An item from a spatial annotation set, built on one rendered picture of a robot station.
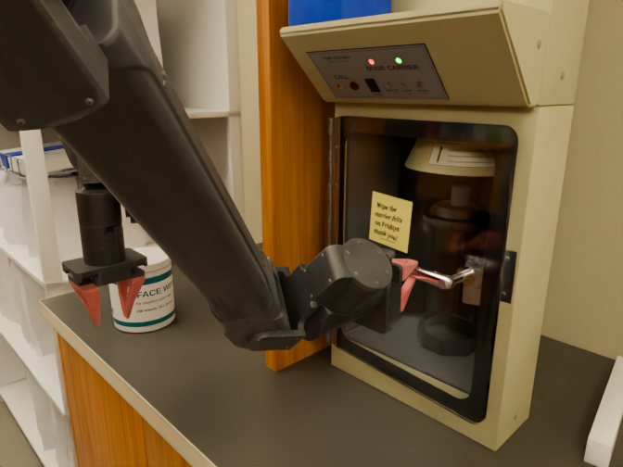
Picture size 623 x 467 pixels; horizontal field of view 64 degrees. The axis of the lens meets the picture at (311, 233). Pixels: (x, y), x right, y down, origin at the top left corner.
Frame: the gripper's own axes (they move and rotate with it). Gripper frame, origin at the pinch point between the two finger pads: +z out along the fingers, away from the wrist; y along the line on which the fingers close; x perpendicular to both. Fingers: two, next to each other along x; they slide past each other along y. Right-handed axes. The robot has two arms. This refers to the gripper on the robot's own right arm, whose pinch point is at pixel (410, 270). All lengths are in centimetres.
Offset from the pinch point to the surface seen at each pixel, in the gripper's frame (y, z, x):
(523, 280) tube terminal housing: -0.7, 8.7, -11.4
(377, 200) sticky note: 7.1, 5.0, 9.7
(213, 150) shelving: 1, 49, 121
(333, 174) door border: 9.7, 5.7, 19.5
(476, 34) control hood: 28.2, -2.8, -8.1
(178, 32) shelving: 43, 49, 140
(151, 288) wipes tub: -16, -10, 55
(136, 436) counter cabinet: -42, -20, 47
